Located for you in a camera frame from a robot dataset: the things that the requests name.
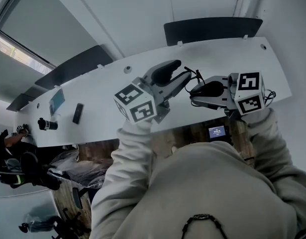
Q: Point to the flat rectangular phone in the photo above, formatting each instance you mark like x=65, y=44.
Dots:
x=78, y=113

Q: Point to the black bottle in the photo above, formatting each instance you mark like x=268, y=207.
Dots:
x=48, y=124

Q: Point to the person's left forearm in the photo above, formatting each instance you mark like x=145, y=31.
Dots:
x=132, y=153

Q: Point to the dark desk divider panel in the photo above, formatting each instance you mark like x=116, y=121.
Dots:
x=212, y=30
x=23, y=99
x=75, y=67

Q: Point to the black office chair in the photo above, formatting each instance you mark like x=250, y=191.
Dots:
x=30, y=165

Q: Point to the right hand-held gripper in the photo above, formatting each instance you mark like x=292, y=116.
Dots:
x=249, y=83

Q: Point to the black-framed eyeglasses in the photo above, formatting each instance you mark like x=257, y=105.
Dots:
x=198, y=74

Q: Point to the person's beige sweatshirt torso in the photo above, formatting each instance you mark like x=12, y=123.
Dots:
x=217, y=188

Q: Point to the grey roller blind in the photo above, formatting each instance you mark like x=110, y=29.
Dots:
x=48, y=21

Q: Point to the small blue-screen device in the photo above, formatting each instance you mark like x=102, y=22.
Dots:
x=217, y=133

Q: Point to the person's right forearm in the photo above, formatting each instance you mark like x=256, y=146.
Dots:
x=267, y=138

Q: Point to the plastic-wrapped office chair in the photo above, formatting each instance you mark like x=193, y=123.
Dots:
x=85, y=170

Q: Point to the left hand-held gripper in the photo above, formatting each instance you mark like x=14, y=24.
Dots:
x=135, y=101

